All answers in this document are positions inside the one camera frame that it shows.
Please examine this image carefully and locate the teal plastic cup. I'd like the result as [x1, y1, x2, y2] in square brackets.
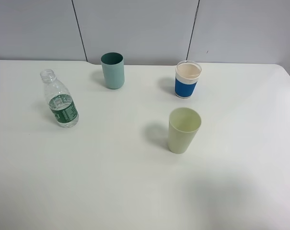
[101, 52, 125, 89]

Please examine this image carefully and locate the pale green plastic cup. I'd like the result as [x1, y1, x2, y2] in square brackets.
[168, 107, 201, 154]

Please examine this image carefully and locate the clear plastic bottle green label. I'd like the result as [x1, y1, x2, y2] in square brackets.
[40, 69, 79, 128]

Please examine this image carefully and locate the clear cup blue sleeve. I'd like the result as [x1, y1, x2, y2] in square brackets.
[174, 60, 202, 99]

